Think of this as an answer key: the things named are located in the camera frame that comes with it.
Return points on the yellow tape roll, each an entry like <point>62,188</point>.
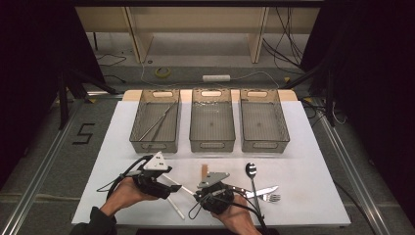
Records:
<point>156,72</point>

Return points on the white power strip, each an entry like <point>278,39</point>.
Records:
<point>216,78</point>

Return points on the metal chopstick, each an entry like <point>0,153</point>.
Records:
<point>156,123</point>
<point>161,125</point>

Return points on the person's left hand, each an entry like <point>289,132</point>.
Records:
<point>125,196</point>

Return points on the metal spoon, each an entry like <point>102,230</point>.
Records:
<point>251,169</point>

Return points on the black metal stand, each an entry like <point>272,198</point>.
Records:
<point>63,98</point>
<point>329,98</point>

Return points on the black curtain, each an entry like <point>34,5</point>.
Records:
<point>375,65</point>
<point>26,65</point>

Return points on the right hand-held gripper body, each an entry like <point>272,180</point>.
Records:
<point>215,200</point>

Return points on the aluminium floor rail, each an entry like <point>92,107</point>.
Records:
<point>42,169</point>
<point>352,169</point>

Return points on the beige wooden shelf unit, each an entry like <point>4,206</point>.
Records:
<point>195,19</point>

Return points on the person's right hand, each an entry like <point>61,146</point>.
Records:
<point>239,218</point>

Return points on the grey mesh tray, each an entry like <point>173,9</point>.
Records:
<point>155,147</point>
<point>265,147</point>
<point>212,147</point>

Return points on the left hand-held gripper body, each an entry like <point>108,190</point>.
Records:
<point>153,187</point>

